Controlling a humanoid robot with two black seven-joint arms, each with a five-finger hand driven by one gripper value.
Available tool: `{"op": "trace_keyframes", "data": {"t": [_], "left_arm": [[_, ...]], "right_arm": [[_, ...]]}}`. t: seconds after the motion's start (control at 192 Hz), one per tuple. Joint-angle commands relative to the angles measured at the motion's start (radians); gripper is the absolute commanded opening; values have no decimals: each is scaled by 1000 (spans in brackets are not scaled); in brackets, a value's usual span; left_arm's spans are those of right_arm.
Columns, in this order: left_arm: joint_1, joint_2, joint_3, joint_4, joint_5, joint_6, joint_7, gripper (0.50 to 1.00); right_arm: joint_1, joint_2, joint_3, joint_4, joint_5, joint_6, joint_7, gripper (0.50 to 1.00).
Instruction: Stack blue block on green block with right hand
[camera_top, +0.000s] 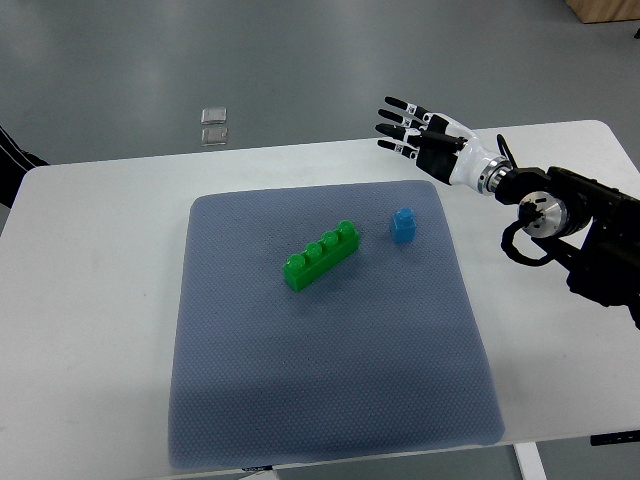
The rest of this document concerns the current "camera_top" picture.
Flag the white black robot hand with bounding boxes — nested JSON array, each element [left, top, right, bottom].
[[376, 96, 513, 195]]

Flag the blue toy block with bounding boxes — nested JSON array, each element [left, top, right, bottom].
[[390, 207, 417, 244]]

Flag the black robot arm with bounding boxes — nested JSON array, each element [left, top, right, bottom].
[[491, 167, 639, 323]]

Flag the green four-stud toy block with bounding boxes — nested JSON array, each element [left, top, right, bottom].
[[283, 220, 360, 292]]

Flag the wooden furniture corner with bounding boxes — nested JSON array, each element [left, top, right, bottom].
[[565, 0, 639, 24]]

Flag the blue-grey mesh mat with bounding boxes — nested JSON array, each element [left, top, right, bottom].
[[168, 180, 504, 469]]

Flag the upper metal floor plate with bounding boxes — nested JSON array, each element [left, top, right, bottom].
[[201, 107, 227, 125]]

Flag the white table leg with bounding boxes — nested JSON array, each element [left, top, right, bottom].
[[513, 442, 547, 480]]

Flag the black table control panel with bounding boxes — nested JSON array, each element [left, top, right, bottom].
[[590, 430, 640, 446]]

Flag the black striped clothing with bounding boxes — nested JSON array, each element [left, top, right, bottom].
[[0, 128, 48, 208]]

